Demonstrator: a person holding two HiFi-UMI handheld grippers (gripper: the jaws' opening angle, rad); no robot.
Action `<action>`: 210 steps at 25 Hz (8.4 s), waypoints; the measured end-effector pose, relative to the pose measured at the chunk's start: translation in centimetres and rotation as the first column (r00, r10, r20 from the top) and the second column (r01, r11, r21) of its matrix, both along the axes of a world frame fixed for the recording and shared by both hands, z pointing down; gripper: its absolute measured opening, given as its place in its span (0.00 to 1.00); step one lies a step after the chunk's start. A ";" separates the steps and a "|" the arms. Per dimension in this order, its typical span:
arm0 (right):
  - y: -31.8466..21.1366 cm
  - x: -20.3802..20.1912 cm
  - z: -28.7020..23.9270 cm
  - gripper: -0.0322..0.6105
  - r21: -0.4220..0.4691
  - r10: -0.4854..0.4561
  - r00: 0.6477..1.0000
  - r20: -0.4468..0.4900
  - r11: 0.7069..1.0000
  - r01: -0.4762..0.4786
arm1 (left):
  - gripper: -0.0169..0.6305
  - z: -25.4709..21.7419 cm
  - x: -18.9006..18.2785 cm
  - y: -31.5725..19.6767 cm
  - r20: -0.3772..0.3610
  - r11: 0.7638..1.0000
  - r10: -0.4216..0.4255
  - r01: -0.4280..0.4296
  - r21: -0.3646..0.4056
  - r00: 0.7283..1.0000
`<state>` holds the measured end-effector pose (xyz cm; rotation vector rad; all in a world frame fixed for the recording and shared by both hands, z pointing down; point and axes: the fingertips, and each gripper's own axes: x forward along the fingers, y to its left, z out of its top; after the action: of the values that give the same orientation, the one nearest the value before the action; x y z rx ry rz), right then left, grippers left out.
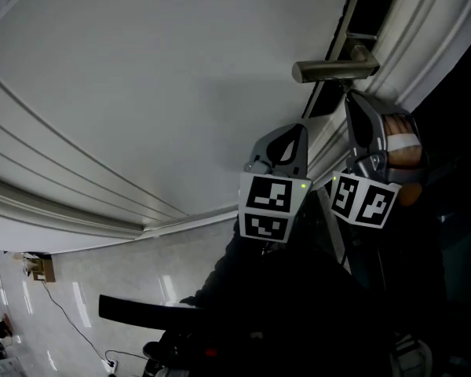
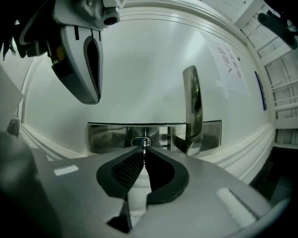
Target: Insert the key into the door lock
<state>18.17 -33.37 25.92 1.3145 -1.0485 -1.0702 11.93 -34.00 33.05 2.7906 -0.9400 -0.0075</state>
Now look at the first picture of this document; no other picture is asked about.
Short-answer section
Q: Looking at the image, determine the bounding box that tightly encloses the person's black clothing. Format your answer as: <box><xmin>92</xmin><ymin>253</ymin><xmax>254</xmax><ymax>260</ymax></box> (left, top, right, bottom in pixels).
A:
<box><xmin>142</xmin><ymin>192</ymin><xmax>452</xmax><ymax>377</ymax></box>

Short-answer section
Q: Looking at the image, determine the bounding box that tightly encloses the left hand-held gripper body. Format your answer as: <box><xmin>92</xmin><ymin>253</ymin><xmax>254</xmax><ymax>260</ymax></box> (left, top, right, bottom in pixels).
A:
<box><xmin>237</xmin><ymin>131</ymin><xmax>312</xmax><ymax>244</ymax></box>

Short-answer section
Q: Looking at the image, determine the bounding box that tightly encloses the white panelled door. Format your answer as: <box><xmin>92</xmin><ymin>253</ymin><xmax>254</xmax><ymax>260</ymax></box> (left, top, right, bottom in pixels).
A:
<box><xmin>0</xmin><ymin>0</ymin><xmax>362</xmax><ymax>255</ymax></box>

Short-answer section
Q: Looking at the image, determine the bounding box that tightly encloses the person's right forearm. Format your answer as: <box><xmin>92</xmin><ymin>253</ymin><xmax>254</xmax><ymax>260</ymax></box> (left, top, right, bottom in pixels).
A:
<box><xmin>396</xmin><ymin>181</ymin><xmax>424</xmax><ymax>207</ymax></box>

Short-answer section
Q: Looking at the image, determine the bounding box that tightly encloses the person's right hand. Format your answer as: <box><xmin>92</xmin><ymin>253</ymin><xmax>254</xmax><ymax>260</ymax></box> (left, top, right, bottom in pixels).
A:
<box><xmin>382</xmin><ymin>113</ymin><xmax>423</xmax><ymax>169</ymax></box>

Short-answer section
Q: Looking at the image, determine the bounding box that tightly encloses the metal door lever handle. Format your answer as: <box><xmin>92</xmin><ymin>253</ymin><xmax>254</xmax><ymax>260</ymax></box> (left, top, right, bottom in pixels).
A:
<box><xmin>291</xmin><ymin>45</ymin><xmax>381</xmax><ymax>84</ymax></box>

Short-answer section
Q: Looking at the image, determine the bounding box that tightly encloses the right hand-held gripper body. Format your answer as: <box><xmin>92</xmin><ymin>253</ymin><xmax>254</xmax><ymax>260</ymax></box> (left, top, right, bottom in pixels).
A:
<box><xmin>330</xmin><ymin>107</ymin><xmax>430</xmax><ymax>229</ymax></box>

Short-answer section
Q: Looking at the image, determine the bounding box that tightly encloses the long black bar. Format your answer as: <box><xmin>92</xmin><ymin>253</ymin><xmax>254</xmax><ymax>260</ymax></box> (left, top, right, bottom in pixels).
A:
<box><xmin>97</xmin><ymin>294</ymin><xmax>207</xmax><ymax>331</ymax></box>

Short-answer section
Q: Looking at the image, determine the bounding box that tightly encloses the thin black floor cable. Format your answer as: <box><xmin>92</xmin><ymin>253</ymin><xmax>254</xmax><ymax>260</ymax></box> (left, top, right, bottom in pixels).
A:
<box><xmin>41</xmin><ymin>280</ymin><xmax>150</xmax><ymax>371</ymax></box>

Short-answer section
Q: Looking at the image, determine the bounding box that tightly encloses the black door lock plate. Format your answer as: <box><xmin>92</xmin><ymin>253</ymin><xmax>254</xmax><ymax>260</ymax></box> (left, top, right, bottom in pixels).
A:
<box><xmin>301</xmin><ymin>0</ymin><xmax>398</xmax><ymax>119</ymax></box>

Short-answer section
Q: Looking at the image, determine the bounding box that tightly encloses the white moulded door frame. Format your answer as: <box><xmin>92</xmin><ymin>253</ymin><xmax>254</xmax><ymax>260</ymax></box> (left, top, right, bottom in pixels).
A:
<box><xmin>308</xmin><ymin>0</ymin><xmax>471</xmax><ymax>191</ymax></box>

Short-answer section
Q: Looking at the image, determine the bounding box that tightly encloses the small cardboard box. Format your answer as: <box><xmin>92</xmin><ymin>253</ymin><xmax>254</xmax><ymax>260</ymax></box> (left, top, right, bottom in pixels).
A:
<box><xmin>22</xmin><ymin>252</ymin><xmax>57</xmax><ymax>284</ymax></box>

